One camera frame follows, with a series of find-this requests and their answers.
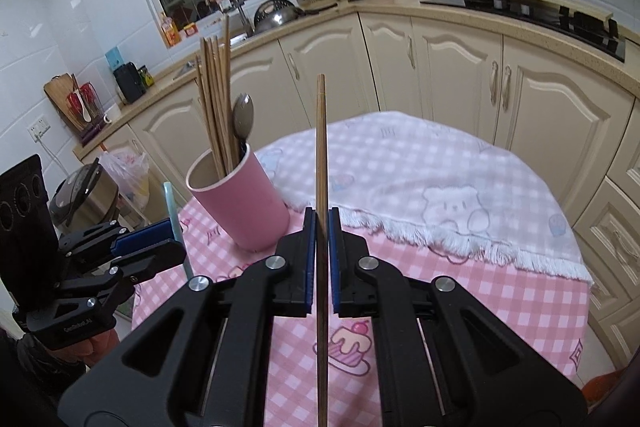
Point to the wooden cutting board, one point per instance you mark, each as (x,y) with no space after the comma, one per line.
(57,99)

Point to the small red yellow box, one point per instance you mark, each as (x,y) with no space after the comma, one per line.
(188,30)

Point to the light blue wall card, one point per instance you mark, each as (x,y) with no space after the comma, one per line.
(114,57)

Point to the black knife block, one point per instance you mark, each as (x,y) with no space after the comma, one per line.
(129,84)

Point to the small dark bottle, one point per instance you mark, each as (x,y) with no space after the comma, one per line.
(145,77)

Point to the cream kitchen cabinet unit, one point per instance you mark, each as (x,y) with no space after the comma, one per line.
(550,117)

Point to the metal wok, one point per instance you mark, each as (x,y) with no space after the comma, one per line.
(277,14)

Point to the bundle of wooden chopsticks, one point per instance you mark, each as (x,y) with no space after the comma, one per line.
(215,117)

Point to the light blue plastic utensil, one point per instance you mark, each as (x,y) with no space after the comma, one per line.
(171,207)

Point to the white mug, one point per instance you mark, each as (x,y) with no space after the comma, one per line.
(111,113)

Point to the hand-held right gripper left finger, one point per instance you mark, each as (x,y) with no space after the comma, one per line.
(311,257)

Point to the person's left forearm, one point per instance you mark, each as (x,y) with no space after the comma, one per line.
(35,382)

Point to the clear plastic bag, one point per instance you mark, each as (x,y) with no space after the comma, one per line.
(125,177)

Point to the pink checked tablecloth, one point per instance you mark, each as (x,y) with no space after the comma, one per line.
(475,307)

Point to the dark metal spoon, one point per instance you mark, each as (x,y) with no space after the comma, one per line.
(242,117)

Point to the wooden chopstick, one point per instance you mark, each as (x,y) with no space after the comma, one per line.
(321,157)

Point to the metal faucet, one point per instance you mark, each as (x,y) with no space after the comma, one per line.
(235,4)

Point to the pink cup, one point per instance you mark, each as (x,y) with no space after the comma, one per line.
(250,212)

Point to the white lilac fringed towel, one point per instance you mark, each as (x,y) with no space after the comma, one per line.
(400,167)

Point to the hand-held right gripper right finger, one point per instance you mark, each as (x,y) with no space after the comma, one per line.
(335,257)

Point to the orange plastic item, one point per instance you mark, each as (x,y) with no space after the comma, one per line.
(602,389)

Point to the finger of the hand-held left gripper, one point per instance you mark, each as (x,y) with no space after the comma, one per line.
(155,257)
(142,237)

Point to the person's left hand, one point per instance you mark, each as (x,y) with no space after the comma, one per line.
(100,347)

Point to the black gas stove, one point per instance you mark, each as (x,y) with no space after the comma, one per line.
(530,12)

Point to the grey rice cooker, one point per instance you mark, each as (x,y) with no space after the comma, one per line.
(80,197)

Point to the white wall socket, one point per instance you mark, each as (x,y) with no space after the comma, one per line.
(38,131)

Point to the orange box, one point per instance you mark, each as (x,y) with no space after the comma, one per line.
(170,29)

